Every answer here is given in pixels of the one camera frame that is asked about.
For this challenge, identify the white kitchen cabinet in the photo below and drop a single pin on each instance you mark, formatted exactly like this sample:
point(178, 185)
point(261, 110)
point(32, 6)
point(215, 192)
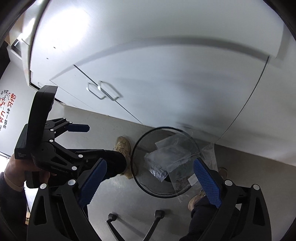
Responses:
point(223, 71)

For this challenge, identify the tan shoe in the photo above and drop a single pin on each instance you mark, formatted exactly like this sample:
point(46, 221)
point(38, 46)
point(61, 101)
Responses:
point(122, 146)
point(222, 172)

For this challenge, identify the silver cabinet handle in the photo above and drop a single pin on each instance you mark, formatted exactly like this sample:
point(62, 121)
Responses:
point(109, 90)
point(93, 89)

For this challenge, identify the tan right shoe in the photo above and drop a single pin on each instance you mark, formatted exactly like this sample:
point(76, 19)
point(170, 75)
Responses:
point(222, 172)

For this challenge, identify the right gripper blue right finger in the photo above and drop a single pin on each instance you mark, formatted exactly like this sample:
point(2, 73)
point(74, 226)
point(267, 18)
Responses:
point(209, 183)

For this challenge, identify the tan left shoe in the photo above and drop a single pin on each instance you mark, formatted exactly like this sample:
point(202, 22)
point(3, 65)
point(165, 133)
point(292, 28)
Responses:
point(122, 146)

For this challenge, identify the person's left hand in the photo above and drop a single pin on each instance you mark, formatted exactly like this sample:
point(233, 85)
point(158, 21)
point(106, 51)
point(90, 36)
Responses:
point(14, 173)

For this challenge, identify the black mesh trash bin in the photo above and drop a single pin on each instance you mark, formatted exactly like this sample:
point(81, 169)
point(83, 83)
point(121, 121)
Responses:
point(146, 144)

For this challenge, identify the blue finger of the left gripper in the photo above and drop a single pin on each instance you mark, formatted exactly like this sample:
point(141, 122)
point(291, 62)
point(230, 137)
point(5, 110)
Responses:
point(80, 128)

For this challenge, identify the clear plastic bags in bin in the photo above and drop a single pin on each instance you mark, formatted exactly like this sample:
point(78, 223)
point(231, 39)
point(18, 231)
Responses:
point(168, 170)

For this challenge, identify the silver cabinet handle left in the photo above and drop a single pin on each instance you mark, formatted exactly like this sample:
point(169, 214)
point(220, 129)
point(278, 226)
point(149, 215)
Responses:
point(93, 89)

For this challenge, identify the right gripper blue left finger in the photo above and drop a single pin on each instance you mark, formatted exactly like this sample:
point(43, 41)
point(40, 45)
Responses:
point(89, 182)

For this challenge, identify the person's dark trouser leg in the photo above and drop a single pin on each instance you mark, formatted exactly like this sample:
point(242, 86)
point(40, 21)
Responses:
point(116, 163)

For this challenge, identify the silver cabinet handle right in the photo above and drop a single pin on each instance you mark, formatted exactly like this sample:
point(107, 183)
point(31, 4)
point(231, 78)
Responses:
point(109, 90)

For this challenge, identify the black office chair base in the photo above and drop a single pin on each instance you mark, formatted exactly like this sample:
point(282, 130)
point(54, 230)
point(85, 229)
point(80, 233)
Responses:
point(112, 217)

